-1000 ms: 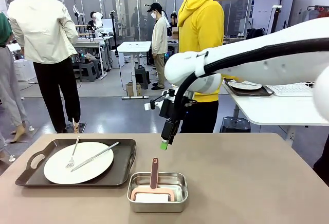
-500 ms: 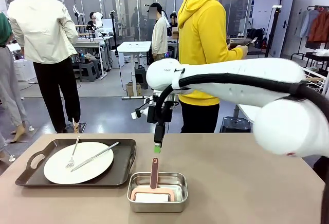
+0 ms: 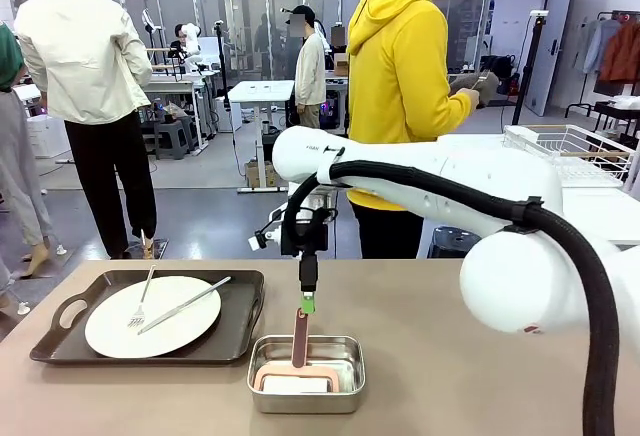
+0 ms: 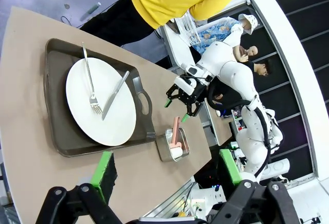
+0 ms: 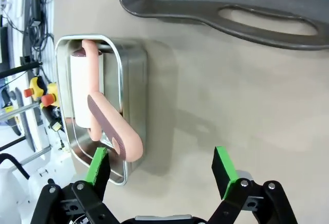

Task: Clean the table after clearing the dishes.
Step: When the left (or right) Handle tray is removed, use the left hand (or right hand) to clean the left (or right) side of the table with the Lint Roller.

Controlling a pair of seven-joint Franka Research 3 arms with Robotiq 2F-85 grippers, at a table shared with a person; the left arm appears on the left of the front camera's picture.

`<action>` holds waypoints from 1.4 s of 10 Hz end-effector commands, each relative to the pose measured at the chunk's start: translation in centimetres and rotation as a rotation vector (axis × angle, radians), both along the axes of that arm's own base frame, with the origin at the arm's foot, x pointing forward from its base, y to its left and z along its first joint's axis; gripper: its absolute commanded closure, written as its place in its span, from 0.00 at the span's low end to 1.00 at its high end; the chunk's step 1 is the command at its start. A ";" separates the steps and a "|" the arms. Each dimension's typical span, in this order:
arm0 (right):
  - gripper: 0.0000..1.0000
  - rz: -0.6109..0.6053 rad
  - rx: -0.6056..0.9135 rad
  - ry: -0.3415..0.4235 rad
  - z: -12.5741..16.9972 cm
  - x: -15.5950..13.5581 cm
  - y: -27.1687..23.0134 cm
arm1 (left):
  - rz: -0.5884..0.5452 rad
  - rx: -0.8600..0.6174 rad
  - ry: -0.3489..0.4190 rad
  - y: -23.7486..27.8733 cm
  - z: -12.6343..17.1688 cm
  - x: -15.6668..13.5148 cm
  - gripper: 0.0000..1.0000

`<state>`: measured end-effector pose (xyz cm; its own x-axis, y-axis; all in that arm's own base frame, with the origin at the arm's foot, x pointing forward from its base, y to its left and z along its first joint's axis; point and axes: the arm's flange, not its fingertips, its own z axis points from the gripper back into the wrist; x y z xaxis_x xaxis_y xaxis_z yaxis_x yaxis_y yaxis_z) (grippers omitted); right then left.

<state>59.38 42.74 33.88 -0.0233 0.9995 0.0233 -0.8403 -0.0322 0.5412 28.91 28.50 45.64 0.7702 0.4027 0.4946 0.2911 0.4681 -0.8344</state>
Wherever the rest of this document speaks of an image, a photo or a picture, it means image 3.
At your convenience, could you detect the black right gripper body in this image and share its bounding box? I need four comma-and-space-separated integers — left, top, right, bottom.
279, 205, 331, 258

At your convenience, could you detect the pink handled lint roller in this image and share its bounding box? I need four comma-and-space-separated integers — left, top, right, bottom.
253, 307, 341, 396

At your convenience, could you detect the dark brown serving tray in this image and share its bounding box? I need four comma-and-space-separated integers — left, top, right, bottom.
28, 269, 266, 367

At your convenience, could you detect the silver table knife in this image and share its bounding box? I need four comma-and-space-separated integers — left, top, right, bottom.
137, 275, 233, 336

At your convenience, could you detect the white round plate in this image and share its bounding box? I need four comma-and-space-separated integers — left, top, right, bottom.
83, 275, 223, 360

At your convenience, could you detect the silver fork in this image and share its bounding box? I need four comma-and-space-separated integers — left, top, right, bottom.
126, 264, 157, 330

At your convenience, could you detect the handheld device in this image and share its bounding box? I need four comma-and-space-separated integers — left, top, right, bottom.
448, 70, 500, 107

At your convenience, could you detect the yellow sleeved right forearm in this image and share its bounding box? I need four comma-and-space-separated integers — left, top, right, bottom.
439, 88, 476, 130

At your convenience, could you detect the person's right hand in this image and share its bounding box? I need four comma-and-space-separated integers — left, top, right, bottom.
464, 83, 489, 107

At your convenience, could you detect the cardboard box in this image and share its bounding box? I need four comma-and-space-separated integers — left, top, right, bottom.
244, 159, 277, 190

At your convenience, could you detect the stainless steel rectangular container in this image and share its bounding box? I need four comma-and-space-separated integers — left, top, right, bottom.
247, 334, 367, 415

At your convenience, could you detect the black round stool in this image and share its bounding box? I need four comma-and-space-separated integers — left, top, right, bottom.
429, 225, 489, 260

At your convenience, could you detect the white standing desk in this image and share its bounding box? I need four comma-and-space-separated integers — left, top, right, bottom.
227, 79, 296, 193

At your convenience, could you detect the person in cream sweater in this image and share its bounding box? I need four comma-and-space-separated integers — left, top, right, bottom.
287, 4, 329, 130

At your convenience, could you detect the grey plastic stool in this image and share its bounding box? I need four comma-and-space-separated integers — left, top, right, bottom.
155, 119, 190, 161

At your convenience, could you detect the person in yellow hoodie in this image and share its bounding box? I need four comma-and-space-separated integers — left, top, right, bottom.
346, 0, 481, 260

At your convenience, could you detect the black bag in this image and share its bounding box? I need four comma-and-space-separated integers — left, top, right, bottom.
480, 54, 516, 95

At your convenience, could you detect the person in cream jacket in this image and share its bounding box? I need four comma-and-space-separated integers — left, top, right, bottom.
13, 0, 159, 261

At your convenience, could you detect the white side table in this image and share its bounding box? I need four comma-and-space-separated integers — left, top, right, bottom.
434, 131, 640, 250

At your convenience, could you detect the person in green top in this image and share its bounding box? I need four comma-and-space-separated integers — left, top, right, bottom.
0, 20, 54, 280

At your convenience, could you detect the white door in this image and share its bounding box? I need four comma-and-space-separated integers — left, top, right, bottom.
523, 0, 576, 117

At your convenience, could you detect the black side table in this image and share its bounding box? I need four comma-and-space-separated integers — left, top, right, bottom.
593, 100, 640, 132

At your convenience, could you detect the light blue shirt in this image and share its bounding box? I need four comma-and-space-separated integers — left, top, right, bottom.
574, 18, 621, 75

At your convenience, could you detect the orange jacket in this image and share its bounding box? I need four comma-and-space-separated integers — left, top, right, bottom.
598, 18, 640, 85

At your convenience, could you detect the black clothes rack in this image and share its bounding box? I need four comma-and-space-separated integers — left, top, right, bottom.
574, 9, 640, 107

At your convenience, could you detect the white wire dish rack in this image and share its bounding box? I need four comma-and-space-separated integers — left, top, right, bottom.
502, 124, 637, 188

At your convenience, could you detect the black corrugated cable hose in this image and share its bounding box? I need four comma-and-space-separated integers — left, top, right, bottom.
281, 159, 621, 436

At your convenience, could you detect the black camera tripod stand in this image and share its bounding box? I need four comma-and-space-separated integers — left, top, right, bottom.
512, 9, 550, 127

